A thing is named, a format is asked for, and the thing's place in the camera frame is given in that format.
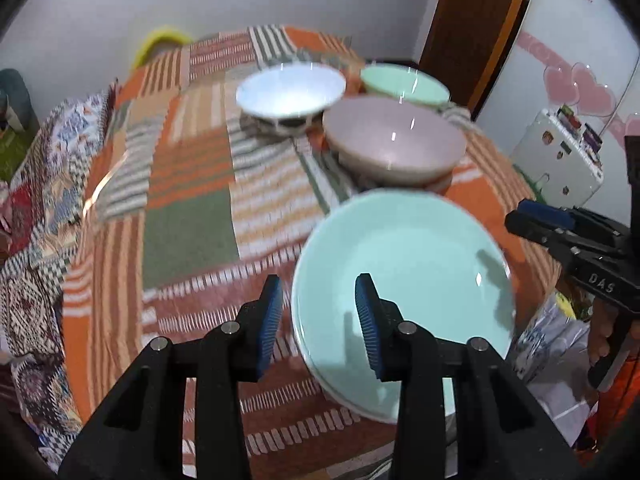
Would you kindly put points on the white bowl with dotted outside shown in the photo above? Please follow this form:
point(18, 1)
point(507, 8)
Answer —
point(290, 90)

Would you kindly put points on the brown wooden door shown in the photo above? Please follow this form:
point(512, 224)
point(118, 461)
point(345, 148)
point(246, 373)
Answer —
point(465, 20)

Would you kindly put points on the small white fridge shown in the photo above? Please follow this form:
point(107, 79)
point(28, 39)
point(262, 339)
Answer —
point(550, 150)

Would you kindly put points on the white wardrobe with pink hearts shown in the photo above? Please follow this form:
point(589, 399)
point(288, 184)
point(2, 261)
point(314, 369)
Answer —
point(580, 35)

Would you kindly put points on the person's right hand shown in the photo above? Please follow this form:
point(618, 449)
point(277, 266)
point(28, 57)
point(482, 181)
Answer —
point(602, 330)

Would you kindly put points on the pink bowl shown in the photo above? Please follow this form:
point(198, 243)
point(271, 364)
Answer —
point(395, 135)

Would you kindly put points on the person's orange clothing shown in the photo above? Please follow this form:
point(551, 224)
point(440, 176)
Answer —
point(617, 415)

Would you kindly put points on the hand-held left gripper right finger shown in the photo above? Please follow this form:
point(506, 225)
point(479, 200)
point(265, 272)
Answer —
point(367, 330)

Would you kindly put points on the patterned checkered quilt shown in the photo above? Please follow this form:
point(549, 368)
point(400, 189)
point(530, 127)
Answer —
point(40, 200)

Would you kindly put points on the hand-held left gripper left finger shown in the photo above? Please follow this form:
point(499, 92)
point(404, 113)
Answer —
point(270, 320)

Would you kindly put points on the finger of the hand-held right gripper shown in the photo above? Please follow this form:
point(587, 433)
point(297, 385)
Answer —
point(550, 215)
point(530, 230)

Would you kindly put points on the mint green plate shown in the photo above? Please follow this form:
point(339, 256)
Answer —
point(425, 270)

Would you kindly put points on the mint green bowl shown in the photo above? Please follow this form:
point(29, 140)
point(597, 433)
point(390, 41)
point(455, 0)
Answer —
point(405, 85)

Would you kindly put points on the yellow curved chair back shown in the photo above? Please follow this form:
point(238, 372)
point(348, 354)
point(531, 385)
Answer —
point(157, 40)

